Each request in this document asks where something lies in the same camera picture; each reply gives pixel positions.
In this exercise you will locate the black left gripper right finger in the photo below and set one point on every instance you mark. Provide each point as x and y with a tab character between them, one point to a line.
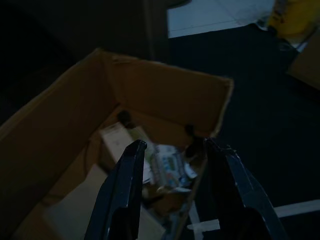
240	190

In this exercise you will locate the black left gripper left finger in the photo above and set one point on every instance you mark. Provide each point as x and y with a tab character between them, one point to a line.
120	190

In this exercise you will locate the yellow plastic bin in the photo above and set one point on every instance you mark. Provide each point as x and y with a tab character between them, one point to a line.
292	17

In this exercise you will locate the white carton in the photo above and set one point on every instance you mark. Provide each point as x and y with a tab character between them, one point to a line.
117	142

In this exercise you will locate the pale cardboard piece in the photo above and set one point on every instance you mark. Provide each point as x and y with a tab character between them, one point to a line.
75	207

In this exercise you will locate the white floor tape marking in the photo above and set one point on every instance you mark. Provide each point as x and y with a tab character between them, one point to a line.
205	225

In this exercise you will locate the brown cardboard scrap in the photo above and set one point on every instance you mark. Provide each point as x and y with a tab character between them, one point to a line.
170	202

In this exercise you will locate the printed plastic wrapper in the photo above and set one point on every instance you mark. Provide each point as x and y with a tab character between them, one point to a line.
167	162

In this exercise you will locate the dark blue carpet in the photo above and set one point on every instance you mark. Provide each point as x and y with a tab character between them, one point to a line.
262	112

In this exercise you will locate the large open cardboard box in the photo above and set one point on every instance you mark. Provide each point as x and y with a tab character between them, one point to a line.
62	112

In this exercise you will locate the flat brown cardboard box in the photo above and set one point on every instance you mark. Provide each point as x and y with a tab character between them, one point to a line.
307	67

